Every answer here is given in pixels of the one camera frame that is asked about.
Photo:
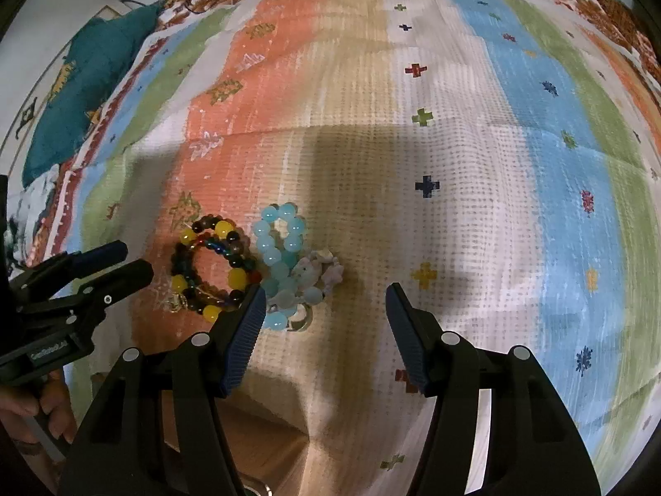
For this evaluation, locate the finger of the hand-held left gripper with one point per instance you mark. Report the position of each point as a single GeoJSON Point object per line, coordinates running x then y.
{"type": "Point", "coordinates": [121, 279]}
{"type": "Point", "coordinates": [98, 257]}

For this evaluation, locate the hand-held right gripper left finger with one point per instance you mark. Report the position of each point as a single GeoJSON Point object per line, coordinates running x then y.
{"type": "Point", "coordinates": [242, 343]}

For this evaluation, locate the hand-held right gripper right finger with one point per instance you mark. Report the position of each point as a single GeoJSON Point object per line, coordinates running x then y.
{"type": "Point", "coordinates": [408, 343]}

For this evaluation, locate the person's left hand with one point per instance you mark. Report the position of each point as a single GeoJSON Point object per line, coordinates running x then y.
{"type": "Point", "coordinates": [57, 408]}

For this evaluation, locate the teal blanket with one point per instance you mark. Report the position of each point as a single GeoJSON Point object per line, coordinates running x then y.
{"type": "Point", "coordinates": [77, 93]}

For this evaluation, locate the striped printed blanket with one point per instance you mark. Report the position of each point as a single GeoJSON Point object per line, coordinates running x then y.
{"type": "Point", "coordinates": [439, 165]}

